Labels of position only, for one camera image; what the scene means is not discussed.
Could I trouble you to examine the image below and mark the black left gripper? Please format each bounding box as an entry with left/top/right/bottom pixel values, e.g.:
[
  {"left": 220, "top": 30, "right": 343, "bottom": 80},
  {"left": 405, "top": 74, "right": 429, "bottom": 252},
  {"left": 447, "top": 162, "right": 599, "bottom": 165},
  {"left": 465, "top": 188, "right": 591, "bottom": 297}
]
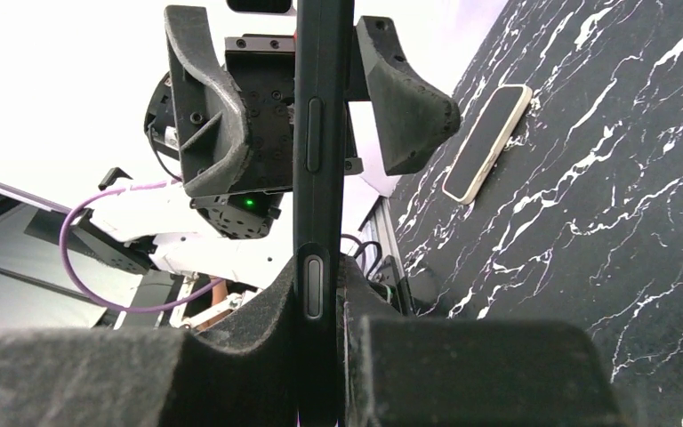
[{"left": 145, "top": 5, "right": 461, "bottom": 239}]

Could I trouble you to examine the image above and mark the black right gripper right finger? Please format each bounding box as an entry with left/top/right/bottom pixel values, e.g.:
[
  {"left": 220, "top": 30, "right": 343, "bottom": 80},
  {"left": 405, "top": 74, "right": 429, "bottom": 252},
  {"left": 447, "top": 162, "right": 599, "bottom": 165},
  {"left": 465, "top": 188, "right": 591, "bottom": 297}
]
[{"left": 338, "top": 257, "right": 624, "bottom": 426}]

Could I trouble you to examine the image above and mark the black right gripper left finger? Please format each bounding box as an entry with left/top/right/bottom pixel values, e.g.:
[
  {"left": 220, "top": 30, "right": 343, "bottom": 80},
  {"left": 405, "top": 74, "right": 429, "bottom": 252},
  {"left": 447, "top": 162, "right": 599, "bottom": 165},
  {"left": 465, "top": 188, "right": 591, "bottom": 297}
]
[{"left": 0, "top": 263, "right": 296, "bottom": 426}]

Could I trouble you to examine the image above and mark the phone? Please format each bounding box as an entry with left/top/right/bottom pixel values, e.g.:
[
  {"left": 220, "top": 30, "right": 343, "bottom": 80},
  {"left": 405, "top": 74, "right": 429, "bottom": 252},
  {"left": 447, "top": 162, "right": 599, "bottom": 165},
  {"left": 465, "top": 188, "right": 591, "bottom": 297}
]
[
  {"left": 442, "top": 85, "right": 533, "bottom": 205},
  {"left": 293, "top": 0, "right": 354, "bottom": 426}
]

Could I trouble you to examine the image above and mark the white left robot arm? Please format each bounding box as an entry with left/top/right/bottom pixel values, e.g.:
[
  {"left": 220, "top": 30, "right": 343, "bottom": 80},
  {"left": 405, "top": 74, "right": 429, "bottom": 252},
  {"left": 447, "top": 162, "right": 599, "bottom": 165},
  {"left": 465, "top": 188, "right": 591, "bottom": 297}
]
[{"left": 59, "top": 1, "right": 461, "bottom": 326}]

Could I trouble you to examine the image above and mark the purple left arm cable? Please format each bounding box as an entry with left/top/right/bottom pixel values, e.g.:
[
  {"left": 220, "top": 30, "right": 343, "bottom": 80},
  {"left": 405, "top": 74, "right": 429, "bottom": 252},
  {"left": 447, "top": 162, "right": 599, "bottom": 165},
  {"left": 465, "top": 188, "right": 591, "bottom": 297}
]
[{"left": 58, "top": 179, "right": 226, "bottom": 315}]

